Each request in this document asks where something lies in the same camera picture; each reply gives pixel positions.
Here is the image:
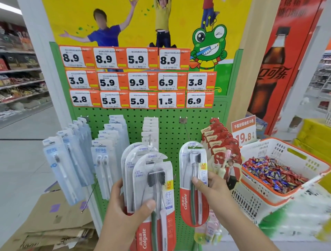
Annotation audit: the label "row of red cartoon packs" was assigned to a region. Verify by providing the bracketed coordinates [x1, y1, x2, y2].
[201, 118, 243, 189]

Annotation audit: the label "red grey toothbrush blister card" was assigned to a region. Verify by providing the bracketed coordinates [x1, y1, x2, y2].
[179, 141, 210, 228]

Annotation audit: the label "row of blue toothbrush packs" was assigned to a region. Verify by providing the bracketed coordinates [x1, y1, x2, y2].
[42, 116, 96, 208]

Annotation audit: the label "green pegboard display rack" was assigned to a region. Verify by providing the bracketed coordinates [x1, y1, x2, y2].
[49, 41, 244, 251]

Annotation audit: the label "stocked store shelves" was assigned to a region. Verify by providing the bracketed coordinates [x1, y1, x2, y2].
[0, 21, 52, 125]

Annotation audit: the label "person's right forearm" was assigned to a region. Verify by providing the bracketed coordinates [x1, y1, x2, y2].
[220, 207, 280, 251]

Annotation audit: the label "red cola poster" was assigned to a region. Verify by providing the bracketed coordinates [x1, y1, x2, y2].
[247, 0, 331, 135]

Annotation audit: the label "row of twin toothbrush packs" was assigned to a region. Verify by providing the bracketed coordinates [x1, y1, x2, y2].
[90, 115, 130, 201]

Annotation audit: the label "stack of yellow cartons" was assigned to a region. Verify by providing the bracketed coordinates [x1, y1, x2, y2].
[292, 118, 331, 193]

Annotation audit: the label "pile of flattened cardboard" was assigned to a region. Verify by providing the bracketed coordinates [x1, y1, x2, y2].
[0, 181, 99, 251]

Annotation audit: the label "light wooden post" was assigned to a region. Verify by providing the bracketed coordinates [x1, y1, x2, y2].
[226, 0, 282, 130]

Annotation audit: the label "heap of wrapped candies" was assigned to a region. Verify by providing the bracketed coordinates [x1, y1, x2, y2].
[242, 156, 310, 194]

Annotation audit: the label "ceiling light strip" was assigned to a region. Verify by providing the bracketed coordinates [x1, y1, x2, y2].
[0, 2, 22, 15]

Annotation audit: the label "person's right hand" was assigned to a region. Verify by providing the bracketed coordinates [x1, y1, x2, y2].
[191, 172, 236, 223]

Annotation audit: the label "row of green pink packs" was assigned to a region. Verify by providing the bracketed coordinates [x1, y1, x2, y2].
[194, 209, 224, 246]

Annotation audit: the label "basket of candies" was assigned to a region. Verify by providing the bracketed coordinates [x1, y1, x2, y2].
[230, 137, 331, 224]

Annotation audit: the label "bundle of green toothbrush packs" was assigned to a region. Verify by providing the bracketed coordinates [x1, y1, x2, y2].
[141, 117, 160, 151]

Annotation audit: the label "rows of orange price tags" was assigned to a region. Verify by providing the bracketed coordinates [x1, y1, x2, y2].
[58, 45, 216, 109]

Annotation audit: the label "yellow frog poster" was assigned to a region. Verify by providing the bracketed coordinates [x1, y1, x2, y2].
[41, 0, 254, 96]

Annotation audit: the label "small printed sign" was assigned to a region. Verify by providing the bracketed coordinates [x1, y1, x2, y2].
[231, 115, 258, 148]

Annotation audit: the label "pile of red grey toothbrush packs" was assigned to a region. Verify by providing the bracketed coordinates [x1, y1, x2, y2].
[120, 142, 177, 251]

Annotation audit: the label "person's left hand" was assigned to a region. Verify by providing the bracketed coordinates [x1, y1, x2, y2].
[97, 179, 157, 244]

